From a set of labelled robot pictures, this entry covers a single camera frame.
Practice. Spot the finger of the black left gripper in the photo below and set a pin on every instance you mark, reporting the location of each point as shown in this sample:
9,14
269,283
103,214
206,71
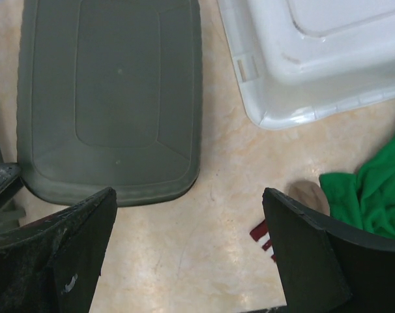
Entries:
10,182

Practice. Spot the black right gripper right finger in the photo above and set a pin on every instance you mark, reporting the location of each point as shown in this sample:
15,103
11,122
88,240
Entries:
326,265

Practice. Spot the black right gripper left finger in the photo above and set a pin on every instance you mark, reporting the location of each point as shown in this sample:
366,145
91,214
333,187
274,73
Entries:
53,264

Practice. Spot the grey-green plastic tub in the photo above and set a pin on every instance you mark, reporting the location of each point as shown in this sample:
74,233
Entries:
110,94

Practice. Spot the large white plastic container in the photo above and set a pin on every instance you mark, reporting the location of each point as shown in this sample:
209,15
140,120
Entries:
300,61

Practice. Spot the green cloth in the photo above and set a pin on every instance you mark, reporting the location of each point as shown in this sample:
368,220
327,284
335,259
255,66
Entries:
366,199

